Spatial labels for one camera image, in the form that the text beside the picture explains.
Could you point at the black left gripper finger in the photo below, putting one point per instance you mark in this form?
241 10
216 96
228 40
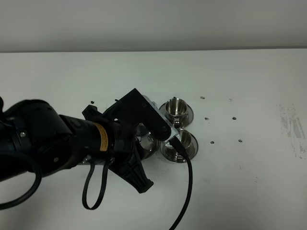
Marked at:
131 170

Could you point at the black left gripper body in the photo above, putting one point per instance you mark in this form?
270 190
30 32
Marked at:
108 136

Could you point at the stainless steel teapot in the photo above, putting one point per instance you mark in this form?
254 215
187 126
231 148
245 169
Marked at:
146 140

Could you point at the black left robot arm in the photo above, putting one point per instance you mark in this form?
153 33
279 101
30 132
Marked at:
58 142

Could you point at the far stainless steel saucer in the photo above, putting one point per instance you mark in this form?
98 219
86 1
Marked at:
189 117

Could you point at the stainless steel saucer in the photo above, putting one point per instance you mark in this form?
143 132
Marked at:
189 117
172 155

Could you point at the near stainless steel teacup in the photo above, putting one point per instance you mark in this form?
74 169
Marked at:
185 139

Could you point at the stainless steel teacup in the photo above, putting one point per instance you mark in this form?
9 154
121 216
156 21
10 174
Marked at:
185 139
176 111

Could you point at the near stainless steel saucer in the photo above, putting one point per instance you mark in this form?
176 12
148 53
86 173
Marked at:
172 155

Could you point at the far stainless steel teacup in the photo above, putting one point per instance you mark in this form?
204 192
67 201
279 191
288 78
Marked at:
176 111

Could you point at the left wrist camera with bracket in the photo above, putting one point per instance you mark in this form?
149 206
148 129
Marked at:
134 108

